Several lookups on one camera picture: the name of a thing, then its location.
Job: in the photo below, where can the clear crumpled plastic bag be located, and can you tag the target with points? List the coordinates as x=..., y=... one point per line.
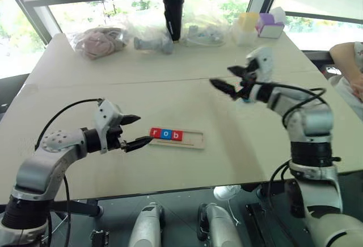
x=202, y=22

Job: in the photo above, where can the red letter r block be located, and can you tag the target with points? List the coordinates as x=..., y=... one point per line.
x=155, y=133

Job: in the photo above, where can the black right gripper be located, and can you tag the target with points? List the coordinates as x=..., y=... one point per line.
x=249, y=83

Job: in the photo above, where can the red letter b block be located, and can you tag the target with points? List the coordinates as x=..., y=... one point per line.
x=176, y=135

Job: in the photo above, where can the wooden letter tray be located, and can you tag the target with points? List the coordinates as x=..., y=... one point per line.
x=193, y=142

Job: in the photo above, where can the grey rounded robot leg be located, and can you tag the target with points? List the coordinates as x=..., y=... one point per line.
x=221, y=227
x=147, y=227

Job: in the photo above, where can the blue letter o block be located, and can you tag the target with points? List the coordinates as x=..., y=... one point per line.
x=165, y=134

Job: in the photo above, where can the black table frame bar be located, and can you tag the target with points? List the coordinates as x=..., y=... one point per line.
x=76, y=207

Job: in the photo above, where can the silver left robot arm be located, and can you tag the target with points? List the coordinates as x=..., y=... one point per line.
x=42, y=170

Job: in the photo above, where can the person's bare hand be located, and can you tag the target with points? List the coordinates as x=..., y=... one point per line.
x=358, y=86

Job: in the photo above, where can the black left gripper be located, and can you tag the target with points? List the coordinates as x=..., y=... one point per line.
x=114, y=137

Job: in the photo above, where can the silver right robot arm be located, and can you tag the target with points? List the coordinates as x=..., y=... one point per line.
x=314, y=122

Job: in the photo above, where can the purple and white tissue box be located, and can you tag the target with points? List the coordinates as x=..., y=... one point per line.
x=269, y=27

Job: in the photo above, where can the black floor plate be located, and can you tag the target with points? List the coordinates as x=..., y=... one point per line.
x=261, y=224

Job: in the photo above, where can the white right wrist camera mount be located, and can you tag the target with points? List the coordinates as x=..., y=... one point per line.
x=265, y=59

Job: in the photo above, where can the black travel tumbler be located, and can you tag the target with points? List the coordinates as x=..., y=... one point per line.
x=173, y=14

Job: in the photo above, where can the person's bare forearm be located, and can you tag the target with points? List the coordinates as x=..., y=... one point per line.
x=347, y=56

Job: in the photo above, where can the plastic bag with pink items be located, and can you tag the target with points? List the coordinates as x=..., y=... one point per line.
x=96, y=42

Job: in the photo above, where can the yellow translucent plastic cup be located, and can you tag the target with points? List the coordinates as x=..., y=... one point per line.
x=247, y=24

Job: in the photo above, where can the person's light grey trousers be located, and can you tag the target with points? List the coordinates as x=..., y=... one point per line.
x=341, y=88

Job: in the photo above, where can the white sneaker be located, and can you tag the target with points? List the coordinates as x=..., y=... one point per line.
x=227, y=192

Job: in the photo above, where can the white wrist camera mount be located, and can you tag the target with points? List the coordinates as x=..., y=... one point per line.
x=265, y=59
x=105, y=115

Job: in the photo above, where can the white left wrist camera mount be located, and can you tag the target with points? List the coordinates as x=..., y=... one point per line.
x=105, y=115

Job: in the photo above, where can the small black floor device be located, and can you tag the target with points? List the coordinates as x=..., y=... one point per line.
x=99, y=238

